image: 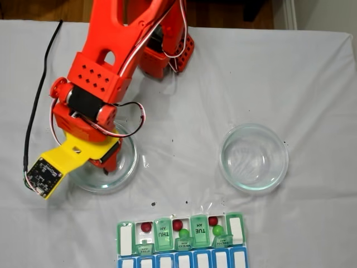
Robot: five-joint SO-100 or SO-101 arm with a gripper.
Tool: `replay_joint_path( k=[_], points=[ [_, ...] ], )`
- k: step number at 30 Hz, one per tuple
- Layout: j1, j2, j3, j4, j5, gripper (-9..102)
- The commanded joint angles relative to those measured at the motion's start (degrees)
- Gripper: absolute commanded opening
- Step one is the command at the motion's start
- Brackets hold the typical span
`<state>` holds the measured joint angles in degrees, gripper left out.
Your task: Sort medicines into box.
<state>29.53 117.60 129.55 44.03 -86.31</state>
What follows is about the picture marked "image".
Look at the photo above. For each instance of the clear glass bowl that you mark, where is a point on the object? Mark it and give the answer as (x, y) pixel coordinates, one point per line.
(128, 173)
(253, 157)

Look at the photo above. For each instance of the black wooden cabinet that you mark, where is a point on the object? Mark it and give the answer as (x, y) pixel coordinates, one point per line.
(253, 12)

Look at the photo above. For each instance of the white baseboard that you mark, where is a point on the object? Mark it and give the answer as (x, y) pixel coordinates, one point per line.
(290, 14)

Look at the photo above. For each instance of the white weekly pill organizer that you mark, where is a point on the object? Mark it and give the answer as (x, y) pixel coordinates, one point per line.
(200, 231)

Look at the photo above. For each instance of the green ball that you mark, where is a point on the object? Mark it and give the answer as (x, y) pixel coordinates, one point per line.
(218, 230)
(184, 233)

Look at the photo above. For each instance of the red ball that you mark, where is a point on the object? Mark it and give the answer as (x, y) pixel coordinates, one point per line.
(177, 225)
(145, 227)
(213, 220)

